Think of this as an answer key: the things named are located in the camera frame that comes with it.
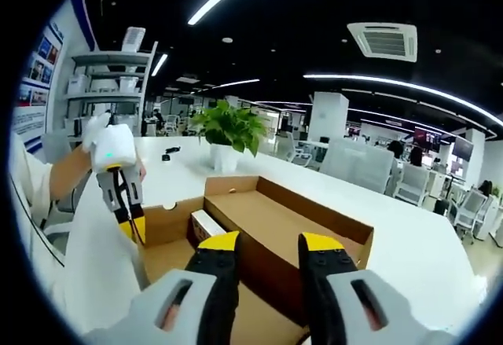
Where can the potted green plant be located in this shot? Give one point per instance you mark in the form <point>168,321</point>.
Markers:
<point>232,129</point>

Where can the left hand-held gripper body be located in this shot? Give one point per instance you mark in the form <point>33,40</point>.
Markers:
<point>114,144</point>

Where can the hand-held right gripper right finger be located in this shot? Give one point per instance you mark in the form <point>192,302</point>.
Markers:
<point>326,282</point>

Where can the red wall screen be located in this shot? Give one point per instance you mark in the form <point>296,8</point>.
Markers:
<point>427,136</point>

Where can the frosted desk divider panel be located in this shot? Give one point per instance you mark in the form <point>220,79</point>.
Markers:
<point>357,164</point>

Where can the white small carton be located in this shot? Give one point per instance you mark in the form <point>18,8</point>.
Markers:
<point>208,223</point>

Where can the white storage bin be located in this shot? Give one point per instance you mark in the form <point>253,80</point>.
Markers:
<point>129,84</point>
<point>78,85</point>

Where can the black suitcase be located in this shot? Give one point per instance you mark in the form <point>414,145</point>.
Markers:
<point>441,206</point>

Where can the white office chair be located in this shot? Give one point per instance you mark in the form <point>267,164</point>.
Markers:
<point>410,184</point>
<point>471,211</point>

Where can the blue white wall poster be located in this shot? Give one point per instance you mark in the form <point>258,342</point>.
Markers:
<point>39,66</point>

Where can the grey metal shelf rack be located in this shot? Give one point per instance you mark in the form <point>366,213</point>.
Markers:
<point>110,59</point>

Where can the white ribbed basket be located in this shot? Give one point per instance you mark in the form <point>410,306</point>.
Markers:
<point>133,39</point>

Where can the dark wall screen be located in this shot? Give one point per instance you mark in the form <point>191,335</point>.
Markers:
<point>463,148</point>

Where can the brown cardboard shoe box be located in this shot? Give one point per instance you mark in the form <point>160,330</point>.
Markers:
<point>275,219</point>

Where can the ceiling air conditioner vent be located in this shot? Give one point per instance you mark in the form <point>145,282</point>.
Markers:
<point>383,42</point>

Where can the person's left hand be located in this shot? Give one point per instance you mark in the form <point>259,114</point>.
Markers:
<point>141,170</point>

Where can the small black clip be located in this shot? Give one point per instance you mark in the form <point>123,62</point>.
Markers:
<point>166,157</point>
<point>173,149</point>

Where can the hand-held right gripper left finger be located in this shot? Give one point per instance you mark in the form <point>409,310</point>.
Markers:
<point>220,282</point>

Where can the short ceiling light strip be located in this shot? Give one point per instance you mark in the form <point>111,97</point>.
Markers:
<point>159,64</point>

